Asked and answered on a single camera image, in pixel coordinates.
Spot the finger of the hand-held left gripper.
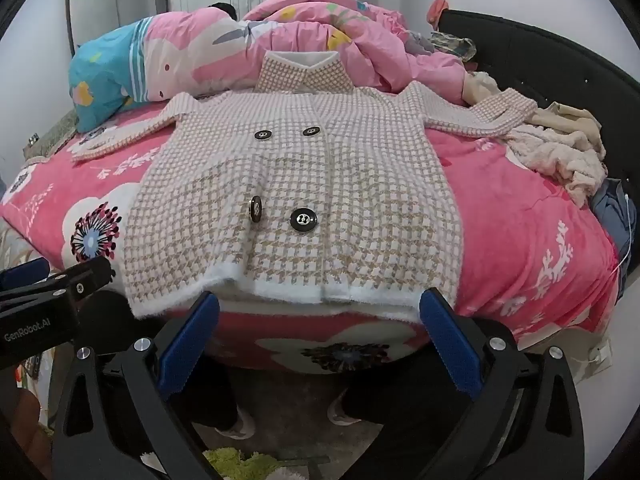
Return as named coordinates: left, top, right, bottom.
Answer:
left=47, top=256, right=117, bottom=306
left=0, top=258, right=51, bottom=291

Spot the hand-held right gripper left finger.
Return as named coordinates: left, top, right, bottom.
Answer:
left=52, top=290, right=236, bottom=480

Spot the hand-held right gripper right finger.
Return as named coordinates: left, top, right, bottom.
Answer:
left=419, top=287, right=586, bottom=480

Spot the beige white houndstooth knit cardigan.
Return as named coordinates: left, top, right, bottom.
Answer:
left=70, top=51, right=538, bottom=321

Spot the person's left leg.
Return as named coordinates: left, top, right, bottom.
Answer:
left=187, top=360, right=241, bottom=428

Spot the person's leg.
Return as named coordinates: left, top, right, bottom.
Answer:
left=187, top=360, right=241, bottom=428
left=345, top=350, right=471, bottom=423

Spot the person's right leg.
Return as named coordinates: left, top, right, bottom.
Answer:
left=345, top=350, right=471, bottom=423

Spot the white shoe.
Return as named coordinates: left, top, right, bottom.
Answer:
left=215, top=405, right=257, bottom=441
left=327, top=392, right=362, bottom=427

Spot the green fluffy rug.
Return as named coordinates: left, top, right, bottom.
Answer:
left=202, top=447, right=301, bottom=480

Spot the pink floral blanket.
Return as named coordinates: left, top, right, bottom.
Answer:
left=0, top=105, right=621, bottom=376

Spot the grey-green patterned cloth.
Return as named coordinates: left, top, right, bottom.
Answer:
left=22, top=110, right=81, bottom=161

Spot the blue garment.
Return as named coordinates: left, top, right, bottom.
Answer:
left=590, top=177, right=638, bottom=301

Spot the cream fluffy cloth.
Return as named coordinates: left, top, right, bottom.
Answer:
left=505, top=125, right=608, bottom=208

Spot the grey board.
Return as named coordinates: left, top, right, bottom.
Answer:
left=66, top=0, right=121, bottom=58

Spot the plaid cloth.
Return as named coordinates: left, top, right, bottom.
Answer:
left=430, top=30, right=478, bottom=63

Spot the black padded headboard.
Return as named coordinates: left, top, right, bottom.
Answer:
left=437, top=8, right=640, bottom=186

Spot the grey cloth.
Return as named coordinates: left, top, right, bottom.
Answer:
left=402, top=30, right=437, bottom=57

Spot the pink cartoon print duvet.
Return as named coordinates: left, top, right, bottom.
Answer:
left=67, top=0, right=473, bottom=133

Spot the white cable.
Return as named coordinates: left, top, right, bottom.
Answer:
left=612, top=182, right=636, bottom=271

